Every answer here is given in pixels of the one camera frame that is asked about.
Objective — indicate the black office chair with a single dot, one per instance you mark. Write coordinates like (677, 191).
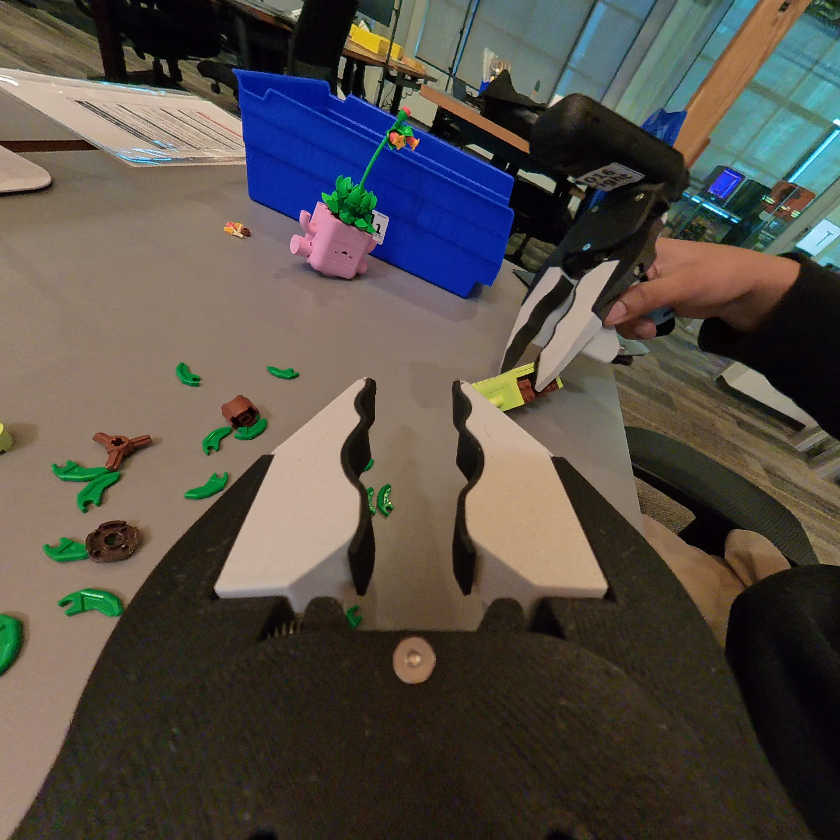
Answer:
(722, 485)

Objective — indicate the scattered green leaf pieces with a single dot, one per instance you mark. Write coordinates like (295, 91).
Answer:
(92, 600)

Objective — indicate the brown round holed plate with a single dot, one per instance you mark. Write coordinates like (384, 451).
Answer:
(113, 541)

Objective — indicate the pink toy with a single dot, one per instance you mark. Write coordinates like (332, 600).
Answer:
(334, 246)

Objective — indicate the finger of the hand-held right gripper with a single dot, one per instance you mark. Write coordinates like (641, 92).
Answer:
(528, 315)
(577, 321)

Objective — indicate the wooden pillar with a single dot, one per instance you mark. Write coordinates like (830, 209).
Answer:
(741, 65)

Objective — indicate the black bag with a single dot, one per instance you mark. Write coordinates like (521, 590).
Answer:
(512, 98)

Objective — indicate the blue plastic bin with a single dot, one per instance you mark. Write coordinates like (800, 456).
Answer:
(426, 216)

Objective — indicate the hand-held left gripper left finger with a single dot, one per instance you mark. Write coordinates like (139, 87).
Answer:
(289, 525)

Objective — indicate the white printed sheet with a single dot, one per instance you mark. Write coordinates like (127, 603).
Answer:
(151, 124)

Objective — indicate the wooden office desk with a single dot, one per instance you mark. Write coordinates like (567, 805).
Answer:
(472, 115)

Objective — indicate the brown round brick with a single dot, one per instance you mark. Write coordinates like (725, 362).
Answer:
(239, 412)

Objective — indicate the pale rounded board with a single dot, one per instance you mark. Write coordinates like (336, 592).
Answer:
(19, 174)

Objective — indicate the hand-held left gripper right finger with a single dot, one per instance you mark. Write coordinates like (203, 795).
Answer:
(531, 525)

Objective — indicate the person's right hand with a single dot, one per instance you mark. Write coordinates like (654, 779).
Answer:
(709, 282)

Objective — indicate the small blue-lit monitor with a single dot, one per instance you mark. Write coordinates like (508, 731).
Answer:
(725, 184)

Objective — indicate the person's dark clothing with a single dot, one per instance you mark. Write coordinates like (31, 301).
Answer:
(794, 689)

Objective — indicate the white printed tag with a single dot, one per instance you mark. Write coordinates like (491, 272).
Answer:
(380, 224)

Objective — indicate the black chair back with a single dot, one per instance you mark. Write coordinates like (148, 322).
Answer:
(321, 46)

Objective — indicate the brown three-pronged piece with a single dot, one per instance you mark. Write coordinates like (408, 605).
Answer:
(118, 446)

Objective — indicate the large lime brick assembly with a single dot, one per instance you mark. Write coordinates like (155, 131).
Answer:
(499, 390)

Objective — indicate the yellow box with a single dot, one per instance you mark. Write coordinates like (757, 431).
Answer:
(374, 40)

